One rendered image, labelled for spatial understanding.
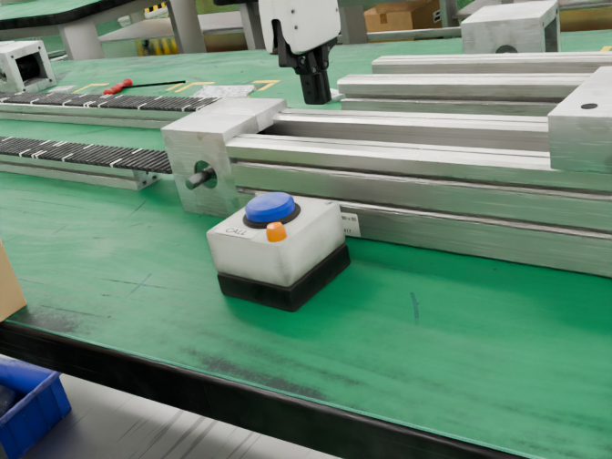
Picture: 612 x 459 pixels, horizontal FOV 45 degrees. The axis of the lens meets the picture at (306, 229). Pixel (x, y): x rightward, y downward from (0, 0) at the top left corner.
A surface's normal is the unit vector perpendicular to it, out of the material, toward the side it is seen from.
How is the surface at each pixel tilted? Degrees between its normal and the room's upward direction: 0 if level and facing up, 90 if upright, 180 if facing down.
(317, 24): 95
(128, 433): 0
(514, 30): 90
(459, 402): 0
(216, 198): 90
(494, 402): 0
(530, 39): 90
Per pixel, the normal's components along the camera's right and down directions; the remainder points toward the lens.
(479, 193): -0.59, 0.44
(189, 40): 0.82, 0.09
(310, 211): -0.19, -0.89
